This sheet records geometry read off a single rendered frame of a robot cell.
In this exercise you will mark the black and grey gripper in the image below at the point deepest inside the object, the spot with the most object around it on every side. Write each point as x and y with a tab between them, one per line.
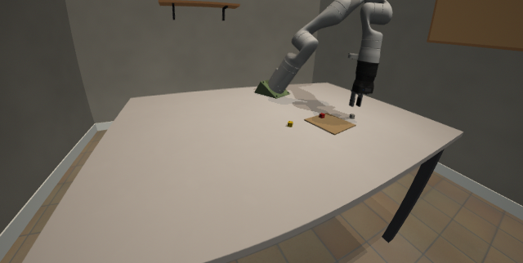
366	70

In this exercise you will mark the tan flat mat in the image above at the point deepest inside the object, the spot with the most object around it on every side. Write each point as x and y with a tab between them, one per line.
330	123

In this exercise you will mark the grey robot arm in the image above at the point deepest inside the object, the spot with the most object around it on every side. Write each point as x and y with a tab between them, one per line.
377	12

